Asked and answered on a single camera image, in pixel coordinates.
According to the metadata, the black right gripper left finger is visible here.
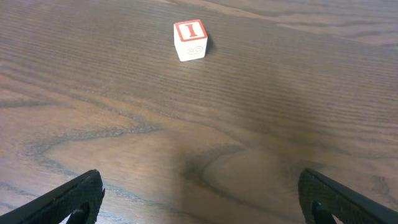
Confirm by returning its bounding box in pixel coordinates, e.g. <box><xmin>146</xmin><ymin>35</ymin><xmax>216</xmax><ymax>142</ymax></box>
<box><xmin>1</xmin><ymin>170</ymin><xmax>104</xmax><ymax>224</ymax></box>

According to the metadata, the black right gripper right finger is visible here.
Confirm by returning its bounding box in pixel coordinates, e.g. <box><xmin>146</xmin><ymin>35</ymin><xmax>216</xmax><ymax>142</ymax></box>
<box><xmin>298</xmin><ymin>168</ymin><xmax>397</xmax><ymax>224</ymax></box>

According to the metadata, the red letter I block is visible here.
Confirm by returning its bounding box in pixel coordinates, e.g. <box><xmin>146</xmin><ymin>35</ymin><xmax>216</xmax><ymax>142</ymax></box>
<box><xmin>174</xmin><ymin>19</ymin><xmax>208</xmax><ymax>62</ymax></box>

